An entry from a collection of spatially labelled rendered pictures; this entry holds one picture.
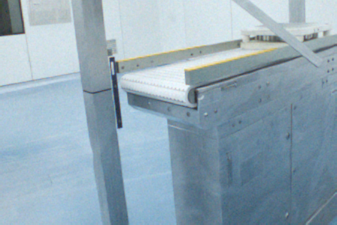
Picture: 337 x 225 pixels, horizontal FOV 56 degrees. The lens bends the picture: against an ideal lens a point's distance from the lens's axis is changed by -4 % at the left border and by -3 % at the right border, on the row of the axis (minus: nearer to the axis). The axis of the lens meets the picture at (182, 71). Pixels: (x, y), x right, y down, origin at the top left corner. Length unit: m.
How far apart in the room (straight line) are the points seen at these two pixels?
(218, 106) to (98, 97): 0.32
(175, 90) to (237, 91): 0.17
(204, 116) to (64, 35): 5.15
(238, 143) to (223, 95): 0.21
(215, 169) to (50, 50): 5.02
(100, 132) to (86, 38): 0.25
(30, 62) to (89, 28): 4.82
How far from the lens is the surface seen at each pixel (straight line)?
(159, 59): 0.96
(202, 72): 0.69
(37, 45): 5.66
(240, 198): 1.00
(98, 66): 0.87
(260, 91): 0.88
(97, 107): 0.88
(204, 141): 0.87
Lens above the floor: 1.02
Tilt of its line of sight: 11 degrees down
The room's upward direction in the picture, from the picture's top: 4 degrees counter-clockwise
